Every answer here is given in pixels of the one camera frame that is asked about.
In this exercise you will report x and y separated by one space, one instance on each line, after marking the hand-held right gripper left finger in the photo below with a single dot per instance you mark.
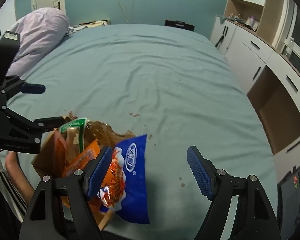
100 172

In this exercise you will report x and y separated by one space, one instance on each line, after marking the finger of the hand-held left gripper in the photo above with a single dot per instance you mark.
33 88
47 123

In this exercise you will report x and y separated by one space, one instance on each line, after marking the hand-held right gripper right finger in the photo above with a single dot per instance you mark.
198 172

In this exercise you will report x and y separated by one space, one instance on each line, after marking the green and white snack packet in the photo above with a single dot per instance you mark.
73 135

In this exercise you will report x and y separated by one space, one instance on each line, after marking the brown cardboard box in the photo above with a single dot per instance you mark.
48 152

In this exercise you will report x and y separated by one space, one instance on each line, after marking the blue snack packet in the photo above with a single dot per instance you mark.
135 180

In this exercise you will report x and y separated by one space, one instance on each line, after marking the person's left forearm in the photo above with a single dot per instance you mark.
21 180

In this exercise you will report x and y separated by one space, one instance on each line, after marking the orange snack packet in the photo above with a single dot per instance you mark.
82 158

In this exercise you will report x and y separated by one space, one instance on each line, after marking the person's striped white garment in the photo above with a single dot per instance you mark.
8 195

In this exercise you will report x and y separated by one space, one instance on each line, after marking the lilac rolled duvet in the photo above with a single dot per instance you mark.
37 35

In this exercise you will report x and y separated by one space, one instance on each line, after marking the patterned cloth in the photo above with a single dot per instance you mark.
70 30

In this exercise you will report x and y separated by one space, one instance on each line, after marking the white wardrobe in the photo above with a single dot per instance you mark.
0 25

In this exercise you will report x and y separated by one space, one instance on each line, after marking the person's dark garment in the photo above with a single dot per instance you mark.
1 220

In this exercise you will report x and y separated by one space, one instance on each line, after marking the cardboard box with clutter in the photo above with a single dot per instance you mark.
95 23

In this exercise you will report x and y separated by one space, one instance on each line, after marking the black laptop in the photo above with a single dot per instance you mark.
293 205

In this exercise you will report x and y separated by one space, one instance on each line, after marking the bed with teal sheet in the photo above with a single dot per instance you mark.
152 80

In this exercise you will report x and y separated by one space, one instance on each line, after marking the white cabinet with drawers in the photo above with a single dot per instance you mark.
252 55

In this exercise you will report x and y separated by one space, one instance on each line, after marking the teal cloth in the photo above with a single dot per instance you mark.
220 19

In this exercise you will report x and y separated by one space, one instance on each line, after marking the pink bottle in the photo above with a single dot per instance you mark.
253 20

